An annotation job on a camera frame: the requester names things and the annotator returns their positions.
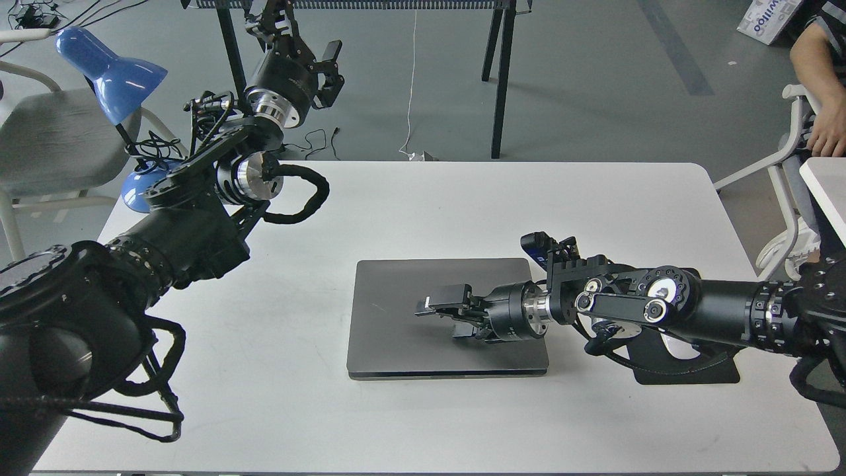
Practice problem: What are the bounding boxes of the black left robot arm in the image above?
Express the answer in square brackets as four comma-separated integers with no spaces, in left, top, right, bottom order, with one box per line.
[2,1,344,475]

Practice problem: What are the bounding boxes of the black floor cables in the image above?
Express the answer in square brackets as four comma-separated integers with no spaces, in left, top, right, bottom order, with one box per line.
[284,127,342,161]

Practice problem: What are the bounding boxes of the grey laptop computer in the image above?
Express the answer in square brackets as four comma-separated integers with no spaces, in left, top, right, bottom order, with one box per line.
[346,257,548,380]

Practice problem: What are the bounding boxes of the person's forearm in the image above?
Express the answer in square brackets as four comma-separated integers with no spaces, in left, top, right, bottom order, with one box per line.
[790,23,845,120]

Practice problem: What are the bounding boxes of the blue desk lamp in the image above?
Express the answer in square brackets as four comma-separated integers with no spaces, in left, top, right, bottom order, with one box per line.
[56,27,187,214]

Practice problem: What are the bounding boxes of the grey white chair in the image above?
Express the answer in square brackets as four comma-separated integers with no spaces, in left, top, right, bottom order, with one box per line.
[0,29,179,260]

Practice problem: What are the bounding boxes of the white hanging cable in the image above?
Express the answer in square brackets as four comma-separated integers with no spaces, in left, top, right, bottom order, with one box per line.
[398,9,438,162]

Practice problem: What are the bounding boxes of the black mouse pad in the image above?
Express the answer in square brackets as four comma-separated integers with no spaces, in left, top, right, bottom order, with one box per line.
[626,329,740,385]

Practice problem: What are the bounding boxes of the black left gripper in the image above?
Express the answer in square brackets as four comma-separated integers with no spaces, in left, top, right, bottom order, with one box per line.
[245,1,345,129]

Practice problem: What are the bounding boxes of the white computer mouse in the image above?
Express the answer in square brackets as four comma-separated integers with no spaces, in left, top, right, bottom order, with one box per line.
[660,334,700,360]

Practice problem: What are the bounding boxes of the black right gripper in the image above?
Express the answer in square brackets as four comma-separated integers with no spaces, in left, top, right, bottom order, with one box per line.
[415,281,553,343]

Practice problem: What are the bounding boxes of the white cardboard box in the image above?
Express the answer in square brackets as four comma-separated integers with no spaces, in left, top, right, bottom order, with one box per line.
[736,1,803,46]

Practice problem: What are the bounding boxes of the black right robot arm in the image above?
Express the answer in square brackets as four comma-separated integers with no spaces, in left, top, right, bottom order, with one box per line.
[415,231,845,409]

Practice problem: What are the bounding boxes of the white office chair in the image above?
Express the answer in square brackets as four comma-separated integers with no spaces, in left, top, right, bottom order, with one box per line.
[714,84,821,280]

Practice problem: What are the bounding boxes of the person's hand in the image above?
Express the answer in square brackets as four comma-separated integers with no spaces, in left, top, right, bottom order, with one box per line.
[807,104,845,159]

